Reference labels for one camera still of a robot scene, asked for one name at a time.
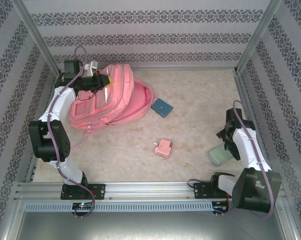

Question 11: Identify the grey metal panel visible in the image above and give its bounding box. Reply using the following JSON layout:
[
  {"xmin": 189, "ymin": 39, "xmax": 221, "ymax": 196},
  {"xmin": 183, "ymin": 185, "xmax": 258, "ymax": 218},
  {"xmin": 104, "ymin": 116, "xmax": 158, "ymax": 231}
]
[{"xmin": 15, "ymin": 211, "xmax": 300, "ymax": 240}]

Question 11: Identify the small circuit board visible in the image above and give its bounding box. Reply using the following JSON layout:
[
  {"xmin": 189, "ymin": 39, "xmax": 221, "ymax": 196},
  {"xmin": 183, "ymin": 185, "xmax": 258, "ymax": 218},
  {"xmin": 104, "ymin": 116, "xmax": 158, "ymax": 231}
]
[
  {"xmin": 212, "ymin": 201, "xmax": 230, "ymax": 211},
  {"xmin": 72, "ymin": 202, "xmax": 94, "ymax": 210}
]

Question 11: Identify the pink backpack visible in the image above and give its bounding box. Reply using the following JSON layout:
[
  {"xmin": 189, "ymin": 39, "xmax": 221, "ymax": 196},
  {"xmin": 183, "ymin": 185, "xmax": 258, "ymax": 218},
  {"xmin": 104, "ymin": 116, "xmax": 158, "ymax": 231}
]
[{"xmin": 69, "ymin": 63, "xmax": 161, "ymax": 148}]

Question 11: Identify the pink pencil sharpener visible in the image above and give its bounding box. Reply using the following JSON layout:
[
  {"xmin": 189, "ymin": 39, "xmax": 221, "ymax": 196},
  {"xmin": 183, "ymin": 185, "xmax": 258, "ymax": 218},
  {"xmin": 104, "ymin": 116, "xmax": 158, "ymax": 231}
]
[{"xmin": 152, "ymin": 138, "xmax": 174, "ymax": 160}]

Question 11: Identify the slotted grey cable duct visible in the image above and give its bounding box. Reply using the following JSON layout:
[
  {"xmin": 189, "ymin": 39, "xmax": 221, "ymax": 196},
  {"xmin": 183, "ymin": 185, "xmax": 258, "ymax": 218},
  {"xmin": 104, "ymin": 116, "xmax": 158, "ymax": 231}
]
[{"xmin": 24, "ymin": 201, "xmax": 214, "ymax": 212}]

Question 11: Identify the aluminium mounting rail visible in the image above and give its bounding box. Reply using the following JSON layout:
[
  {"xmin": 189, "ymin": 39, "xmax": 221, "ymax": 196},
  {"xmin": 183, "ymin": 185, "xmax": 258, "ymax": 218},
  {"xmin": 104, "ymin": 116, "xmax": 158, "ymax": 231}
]
[{"xmin": 14, "ymin": 181, "xmax": 285, "ymax": 201}]

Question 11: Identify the mint green pencil case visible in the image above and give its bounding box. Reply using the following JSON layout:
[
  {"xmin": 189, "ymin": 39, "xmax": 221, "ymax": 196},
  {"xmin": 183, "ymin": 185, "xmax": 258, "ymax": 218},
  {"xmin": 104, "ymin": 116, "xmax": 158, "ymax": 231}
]
[{"xmin": 207, "ymin": 143, "xmax": 233, "ymax": 168}]

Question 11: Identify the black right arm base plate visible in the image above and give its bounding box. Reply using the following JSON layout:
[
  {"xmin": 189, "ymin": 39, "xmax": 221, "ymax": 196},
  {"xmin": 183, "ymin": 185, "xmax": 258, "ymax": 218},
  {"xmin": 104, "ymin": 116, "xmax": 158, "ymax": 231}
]
[{"xmin": 192, "ymin": 182, "xmax": 235, "ymax": 200}]

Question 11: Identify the aluminium frame post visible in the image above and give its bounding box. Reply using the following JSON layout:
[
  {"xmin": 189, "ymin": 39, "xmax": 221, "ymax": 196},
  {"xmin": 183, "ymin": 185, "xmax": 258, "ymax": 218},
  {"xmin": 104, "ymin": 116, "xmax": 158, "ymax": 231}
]
[
  {"xmin": 234, "ymin": 0, "xmax": 283, "ymax": 74},
  {"xmin": 10, "ymin": 0, "xmax": 62, "ymax": 76}
]

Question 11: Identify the teal wallet case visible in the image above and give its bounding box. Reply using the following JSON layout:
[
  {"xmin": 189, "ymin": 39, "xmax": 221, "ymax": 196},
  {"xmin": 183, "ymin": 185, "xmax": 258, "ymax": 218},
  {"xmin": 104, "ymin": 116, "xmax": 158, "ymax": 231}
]
[{"xmin": 150, "ymin": 98, "xmax": 174, "ymax": 119}]

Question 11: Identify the aluminium side frame rail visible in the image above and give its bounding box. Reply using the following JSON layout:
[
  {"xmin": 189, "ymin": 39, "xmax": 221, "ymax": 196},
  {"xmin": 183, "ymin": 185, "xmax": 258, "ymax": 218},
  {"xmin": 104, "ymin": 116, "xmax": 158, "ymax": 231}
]
[
  {"xmin": 24, "ymin": 72, "xmax": 62, "ymax": 183},
  {"xmin": 234, "ymin": 72, "xmax": 276, "ymax": 180}
]

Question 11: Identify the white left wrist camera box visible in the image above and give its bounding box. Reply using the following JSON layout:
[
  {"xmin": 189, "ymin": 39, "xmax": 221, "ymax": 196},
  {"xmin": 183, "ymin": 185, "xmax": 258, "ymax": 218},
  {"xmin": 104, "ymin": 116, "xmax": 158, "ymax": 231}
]
[{"xmin": 84, "ymin": 61, "xmax": 99, "ymax": 78}]

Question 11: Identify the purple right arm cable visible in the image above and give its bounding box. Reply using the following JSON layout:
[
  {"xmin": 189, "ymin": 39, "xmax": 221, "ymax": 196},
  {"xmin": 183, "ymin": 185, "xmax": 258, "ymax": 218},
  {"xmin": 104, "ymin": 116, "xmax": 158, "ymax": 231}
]
[{"xmin": 212, "ymin": 99, "xmax": 278, "ymax": 220}]

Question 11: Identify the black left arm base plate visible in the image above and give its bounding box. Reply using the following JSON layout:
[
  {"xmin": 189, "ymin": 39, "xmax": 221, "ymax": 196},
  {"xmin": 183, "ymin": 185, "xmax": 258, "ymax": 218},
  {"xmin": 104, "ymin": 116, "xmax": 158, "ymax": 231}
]
[{"xmin": 60, "ymin": 183, "xmax": 106, "ymax": 200}]

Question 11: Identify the aluminium rear frame rail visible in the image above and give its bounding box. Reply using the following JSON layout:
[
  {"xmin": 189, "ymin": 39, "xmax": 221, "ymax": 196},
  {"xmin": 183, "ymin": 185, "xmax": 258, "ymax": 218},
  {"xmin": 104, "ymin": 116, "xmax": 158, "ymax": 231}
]
[{"xmin": 59, "ymin": 66, "xmax": 238, "ymax": 74}]

